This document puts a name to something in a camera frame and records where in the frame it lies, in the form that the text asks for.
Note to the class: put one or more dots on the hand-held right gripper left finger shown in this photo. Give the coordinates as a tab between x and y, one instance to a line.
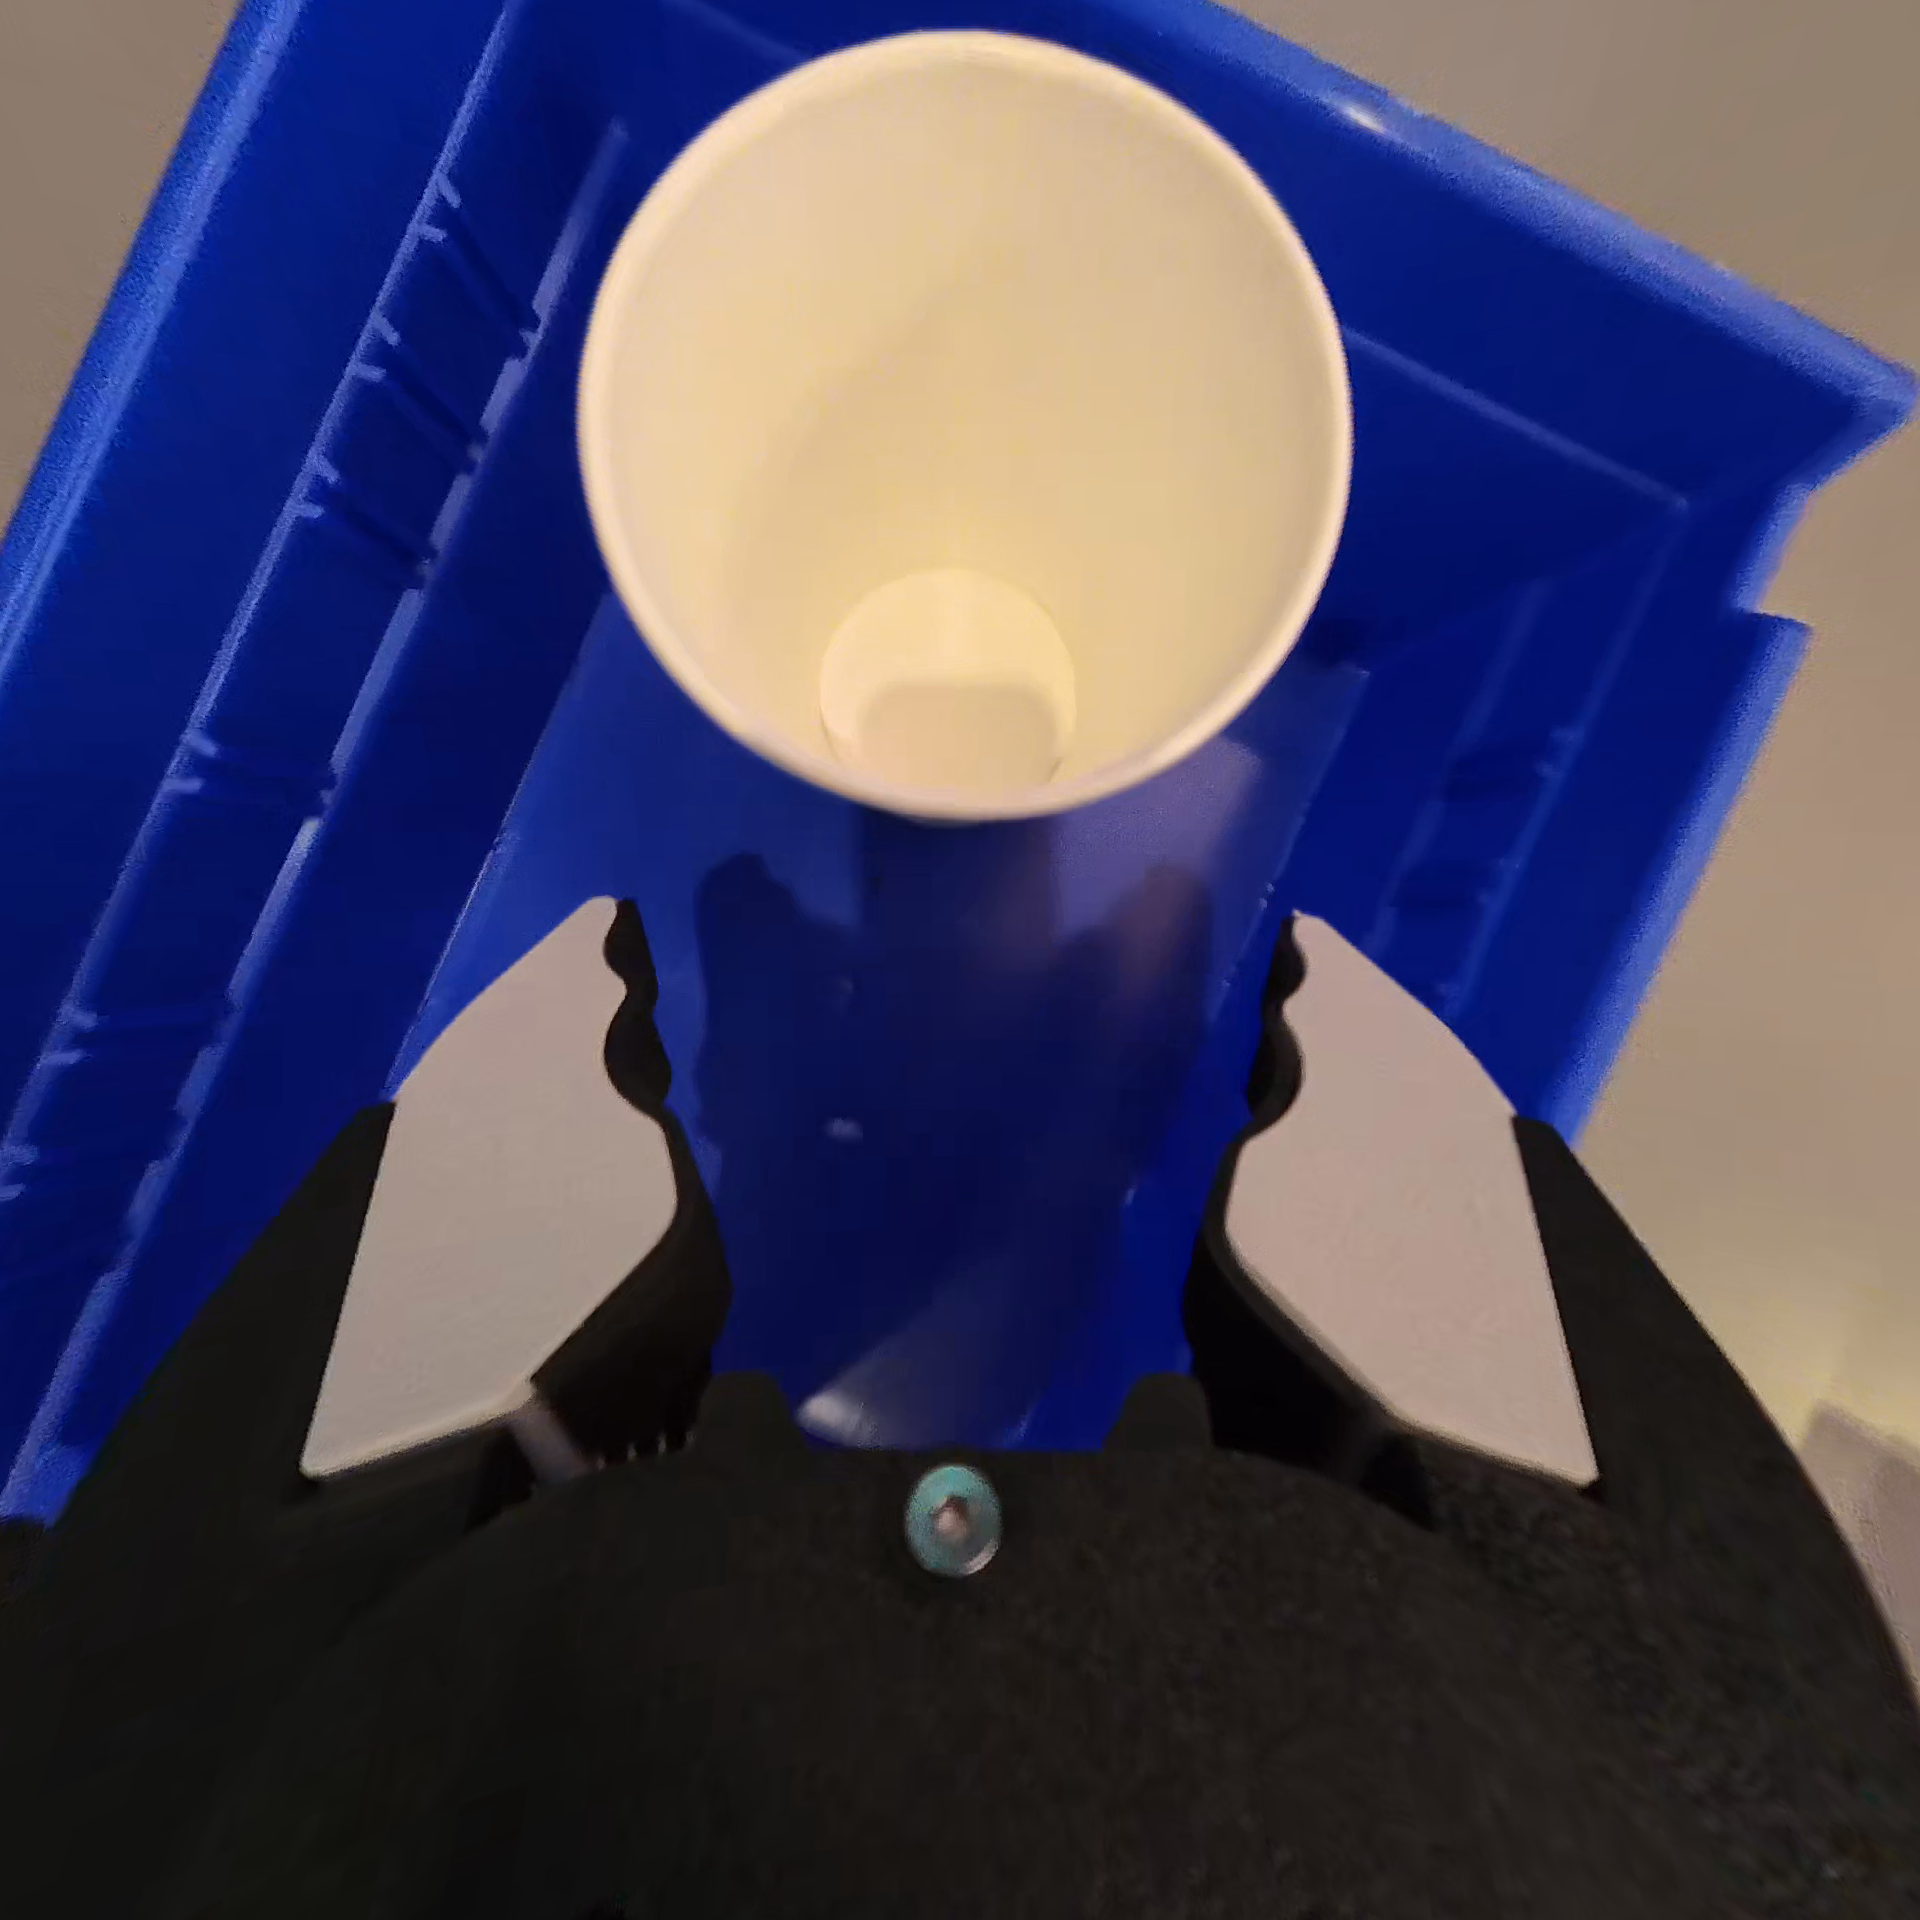
480	1246

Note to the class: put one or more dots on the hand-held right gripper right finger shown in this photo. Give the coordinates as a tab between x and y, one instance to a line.
1411	1246

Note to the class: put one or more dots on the blue plastic bin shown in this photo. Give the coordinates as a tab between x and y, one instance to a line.
300	602

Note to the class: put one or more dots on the white paper cup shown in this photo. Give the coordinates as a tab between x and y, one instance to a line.
961	363

